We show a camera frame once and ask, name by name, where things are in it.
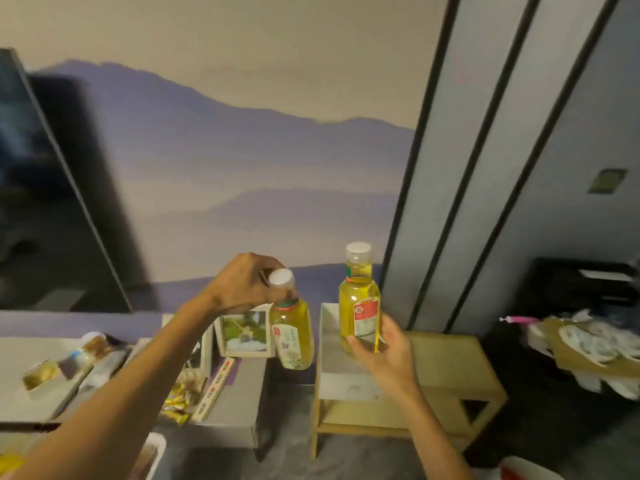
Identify wooden strip red marks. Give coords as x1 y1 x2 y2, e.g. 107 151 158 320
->
191 356 237 424

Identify silver foil packet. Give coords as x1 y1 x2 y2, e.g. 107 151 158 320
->
79 346 133 397

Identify person's left forearm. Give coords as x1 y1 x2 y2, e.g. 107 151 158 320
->
9 294 227 480

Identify cream trash bin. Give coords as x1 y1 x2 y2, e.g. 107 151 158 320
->
499 455 567 480

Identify white cardboard box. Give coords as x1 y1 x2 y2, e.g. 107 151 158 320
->
317 302 387 403

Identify black white photo frame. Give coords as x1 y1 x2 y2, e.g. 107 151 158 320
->
183 323 215 378

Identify grey flat board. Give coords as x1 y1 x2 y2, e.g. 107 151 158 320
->
0 337 97 425

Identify person's right hand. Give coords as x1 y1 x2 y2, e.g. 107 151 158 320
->
347 312 422 401

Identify person's left hand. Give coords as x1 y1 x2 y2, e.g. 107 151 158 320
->
202 252 297 317

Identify yellow candy wrappers pile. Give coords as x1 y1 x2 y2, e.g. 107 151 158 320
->
159 382 195 427

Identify person's right forearm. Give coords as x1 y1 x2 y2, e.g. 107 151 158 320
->
392 384 477 480

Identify white folded paper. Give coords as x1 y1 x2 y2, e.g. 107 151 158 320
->
571 369 605 395

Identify small open white box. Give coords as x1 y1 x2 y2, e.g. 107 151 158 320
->
20 359 65 394

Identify yellow juice bottle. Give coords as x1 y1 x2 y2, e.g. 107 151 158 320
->
269 268 316 371
338 241 383 357

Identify green landscape photo frame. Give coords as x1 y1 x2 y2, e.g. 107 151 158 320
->
213 304 277 359

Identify wooden stick rack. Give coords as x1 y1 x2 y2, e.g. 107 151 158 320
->
176 367 207 391

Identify yellow wooden stool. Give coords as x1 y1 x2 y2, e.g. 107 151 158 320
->
311 330 509 461

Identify black television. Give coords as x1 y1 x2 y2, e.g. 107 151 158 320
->
0 47 135 314

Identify brown cardboard sheet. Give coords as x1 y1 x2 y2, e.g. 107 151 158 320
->
541 316 640 381

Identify bronze wall switch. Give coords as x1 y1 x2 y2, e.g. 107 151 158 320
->
587 168 629 196

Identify white snack basket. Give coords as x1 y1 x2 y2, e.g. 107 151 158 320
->
127 431 168 480

